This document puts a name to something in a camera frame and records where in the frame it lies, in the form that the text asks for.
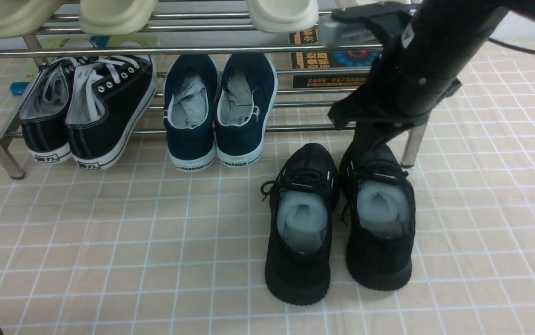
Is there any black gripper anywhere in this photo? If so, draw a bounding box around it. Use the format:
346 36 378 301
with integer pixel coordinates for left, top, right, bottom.
328 5 462 150

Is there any black knit sneaker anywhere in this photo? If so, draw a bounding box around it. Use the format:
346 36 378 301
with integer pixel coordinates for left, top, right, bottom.
261 143 339 306
339 143 416 291

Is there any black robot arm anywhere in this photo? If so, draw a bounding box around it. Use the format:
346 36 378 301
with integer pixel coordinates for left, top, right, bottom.
328 0 535 154

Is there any silver metal shoe rack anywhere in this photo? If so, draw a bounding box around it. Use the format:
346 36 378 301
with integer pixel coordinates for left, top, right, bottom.
0 12 427 180

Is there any black book with orange text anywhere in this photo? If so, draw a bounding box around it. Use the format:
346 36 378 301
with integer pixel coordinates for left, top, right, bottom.
291 50 380 89

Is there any cream slipper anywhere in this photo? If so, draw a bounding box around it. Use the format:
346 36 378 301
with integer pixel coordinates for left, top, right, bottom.
246 0 319 34
335 0 412 8

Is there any navy slip-on shoe right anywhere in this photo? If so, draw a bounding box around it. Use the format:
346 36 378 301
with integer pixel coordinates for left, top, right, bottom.
214 53 278 169

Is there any navy slip-on shoe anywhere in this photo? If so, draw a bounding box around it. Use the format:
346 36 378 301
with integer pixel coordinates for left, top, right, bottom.
214 53 278 169
163 54 220 173

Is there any navy slip-on shoe left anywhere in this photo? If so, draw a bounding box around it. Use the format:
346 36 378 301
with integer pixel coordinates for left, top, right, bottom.
163 54 220 173

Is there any black canvas sneaker inner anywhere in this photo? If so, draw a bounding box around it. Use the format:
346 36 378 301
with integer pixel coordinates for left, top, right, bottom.
65 55 157 170

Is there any black canvas sneaker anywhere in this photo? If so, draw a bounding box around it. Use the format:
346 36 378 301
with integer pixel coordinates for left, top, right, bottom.
65 55 157 170
20 56 98 165

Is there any beige slipper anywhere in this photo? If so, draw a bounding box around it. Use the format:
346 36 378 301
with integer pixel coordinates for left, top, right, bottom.
0 0 65 40
79 0 157 36

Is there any black canvas sneaker outer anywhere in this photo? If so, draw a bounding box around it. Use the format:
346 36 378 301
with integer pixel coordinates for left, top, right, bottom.
20 56 98 165

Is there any blue small box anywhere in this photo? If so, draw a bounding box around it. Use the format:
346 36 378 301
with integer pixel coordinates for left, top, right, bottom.
8 82 29 97

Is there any beige slipper far left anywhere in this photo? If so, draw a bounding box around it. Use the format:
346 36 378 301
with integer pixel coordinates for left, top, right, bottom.
0 0 65 40

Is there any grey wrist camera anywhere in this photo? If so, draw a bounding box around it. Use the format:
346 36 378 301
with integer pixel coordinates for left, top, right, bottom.
318 16 377 48

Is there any black cable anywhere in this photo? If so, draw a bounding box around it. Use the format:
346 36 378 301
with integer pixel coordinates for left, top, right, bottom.
487 37 535 58

